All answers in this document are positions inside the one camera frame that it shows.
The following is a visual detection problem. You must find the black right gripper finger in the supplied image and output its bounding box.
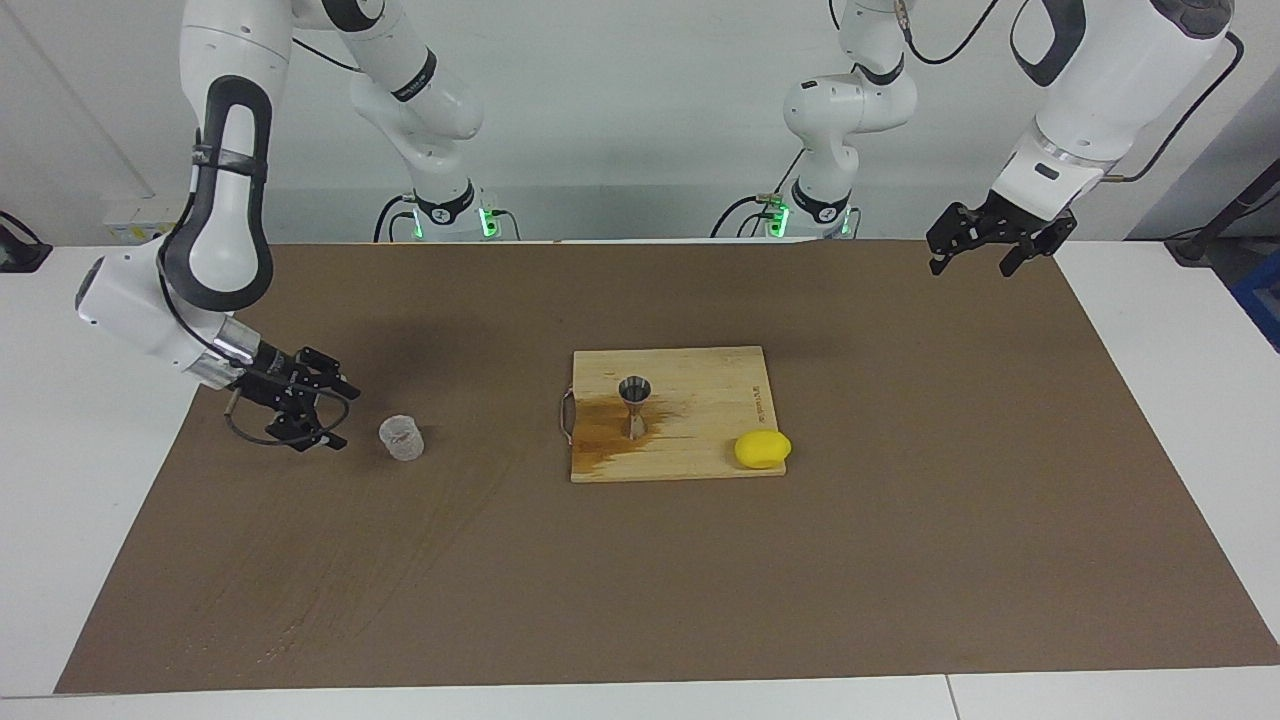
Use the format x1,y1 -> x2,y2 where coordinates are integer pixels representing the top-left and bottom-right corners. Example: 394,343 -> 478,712
298,345 -> 362,402
266,412 -> 349,454

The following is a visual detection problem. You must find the clear plastic measuring cup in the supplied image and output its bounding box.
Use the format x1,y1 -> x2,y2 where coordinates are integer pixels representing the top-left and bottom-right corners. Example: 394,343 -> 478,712
378,415 -> 426,463

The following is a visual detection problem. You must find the steel cocktail jigger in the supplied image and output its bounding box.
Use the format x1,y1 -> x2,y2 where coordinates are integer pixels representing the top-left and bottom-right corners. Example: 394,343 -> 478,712
618,376 -> 653,441

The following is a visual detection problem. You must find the black tripod leg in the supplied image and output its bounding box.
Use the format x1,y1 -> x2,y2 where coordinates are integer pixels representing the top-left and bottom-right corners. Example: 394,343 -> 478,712
1165,160 -> 1280,266

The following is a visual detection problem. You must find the white box yellow label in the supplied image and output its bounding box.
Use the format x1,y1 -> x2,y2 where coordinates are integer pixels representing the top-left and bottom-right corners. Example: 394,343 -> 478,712
103,195 -> 191,244

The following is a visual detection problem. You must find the blue crate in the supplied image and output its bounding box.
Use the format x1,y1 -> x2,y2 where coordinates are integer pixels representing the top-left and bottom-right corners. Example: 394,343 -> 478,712
1228,250 -> 1280,353

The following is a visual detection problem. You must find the yellow lemon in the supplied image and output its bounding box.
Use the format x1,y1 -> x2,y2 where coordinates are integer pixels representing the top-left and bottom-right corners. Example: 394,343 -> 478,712
734,430 -> 793,470

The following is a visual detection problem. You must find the black stand base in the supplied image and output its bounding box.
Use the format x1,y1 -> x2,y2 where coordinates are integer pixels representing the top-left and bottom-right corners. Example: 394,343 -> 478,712
0,210 -> 53,273

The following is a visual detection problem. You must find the wooden cutting board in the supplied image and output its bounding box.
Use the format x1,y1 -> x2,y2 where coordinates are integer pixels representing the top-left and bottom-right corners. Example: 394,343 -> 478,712
557,346 -> 788,484

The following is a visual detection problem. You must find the brown table mat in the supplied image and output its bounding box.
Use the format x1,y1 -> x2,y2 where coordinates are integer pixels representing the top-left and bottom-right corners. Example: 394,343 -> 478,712
55,238 -> 1280,694

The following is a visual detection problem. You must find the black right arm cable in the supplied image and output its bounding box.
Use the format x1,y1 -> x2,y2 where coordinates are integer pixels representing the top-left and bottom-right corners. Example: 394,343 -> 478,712
222,390 -> 353,448

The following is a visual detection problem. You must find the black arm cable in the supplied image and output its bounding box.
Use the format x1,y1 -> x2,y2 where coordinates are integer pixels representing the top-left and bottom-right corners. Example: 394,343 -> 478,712
222,390 -> 353,448
830,0 -> 1246,183

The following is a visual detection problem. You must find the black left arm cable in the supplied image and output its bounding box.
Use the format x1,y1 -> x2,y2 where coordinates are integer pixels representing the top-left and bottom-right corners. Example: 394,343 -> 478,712
830,0 -> 1246,183

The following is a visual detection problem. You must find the black right base cable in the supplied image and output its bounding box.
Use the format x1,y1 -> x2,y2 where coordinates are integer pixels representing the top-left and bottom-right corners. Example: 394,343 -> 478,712
375,198 -> 416,243

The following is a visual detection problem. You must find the black base cable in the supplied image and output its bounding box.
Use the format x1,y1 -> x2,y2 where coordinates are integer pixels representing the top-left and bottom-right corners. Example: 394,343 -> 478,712
375,198 -> 416,243
710,148 -> 806,239

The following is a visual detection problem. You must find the black left base cable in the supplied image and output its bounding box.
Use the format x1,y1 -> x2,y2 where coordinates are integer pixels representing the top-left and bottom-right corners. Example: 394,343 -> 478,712
710,148 -> 806,239

